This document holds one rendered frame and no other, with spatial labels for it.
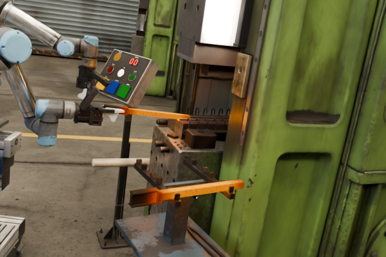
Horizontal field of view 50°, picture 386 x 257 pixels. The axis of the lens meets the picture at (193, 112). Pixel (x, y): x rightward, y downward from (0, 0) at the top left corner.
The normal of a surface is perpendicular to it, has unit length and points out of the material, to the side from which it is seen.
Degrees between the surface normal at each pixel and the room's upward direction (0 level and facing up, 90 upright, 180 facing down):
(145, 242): 0
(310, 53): 89
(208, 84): 90
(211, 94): 90
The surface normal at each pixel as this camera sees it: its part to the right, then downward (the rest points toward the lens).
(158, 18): 0.14, 0.25
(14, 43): 0.74, 0.18
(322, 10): 0.37, 0.26
